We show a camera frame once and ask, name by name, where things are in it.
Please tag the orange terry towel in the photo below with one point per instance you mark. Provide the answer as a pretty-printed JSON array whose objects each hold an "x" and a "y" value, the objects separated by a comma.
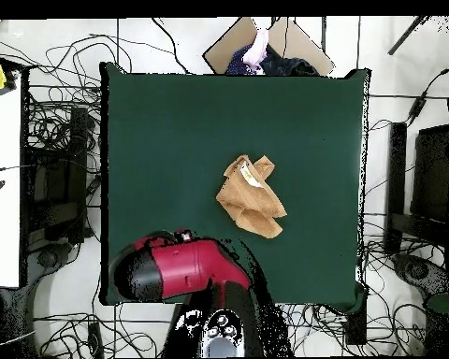
[{"x": 247, "y": 198}]

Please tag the dark green table cloth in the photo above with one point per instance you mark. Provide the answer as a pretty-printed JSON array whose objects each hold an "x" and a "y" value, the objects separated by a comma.
[{"x": 172, "y": 149}]

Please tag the dark blue garment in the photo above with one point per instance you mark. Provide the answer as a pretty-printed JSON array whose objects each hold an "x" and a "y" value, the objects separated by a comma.
[{"x": 284, "y": 65}]

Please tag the pale pink garment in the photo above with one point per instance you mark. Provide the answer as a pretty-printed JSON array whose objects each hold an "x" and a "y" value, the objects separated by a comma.
[{"x": 256, "y": 52}]

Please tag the brown cardboard box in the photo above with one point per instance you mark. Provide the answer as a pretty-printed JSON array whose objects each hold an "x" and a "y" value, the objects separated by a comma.
[{"x": 224, "y": 48}]

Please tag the grey round chair base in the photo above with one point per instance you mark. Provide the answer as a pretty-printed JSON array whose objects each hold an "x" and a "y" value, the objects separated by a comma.
[{"x": 48, "y": 258}]

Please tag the black office chair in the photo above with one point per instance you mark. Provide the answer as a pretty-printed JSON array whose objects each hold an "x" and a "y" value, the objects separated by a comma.
[{"x": 430, "y": 175}]

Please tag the white side table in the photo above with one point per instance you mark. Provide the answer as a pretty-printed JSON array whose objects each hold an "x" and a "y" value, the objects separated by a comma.
[{"x": 2, "y": 187}]

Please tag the black rod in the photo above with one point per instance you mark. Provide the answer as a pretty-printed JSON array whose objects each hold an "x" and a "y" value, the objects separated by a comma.
[{"x": 408, "y": 35}]

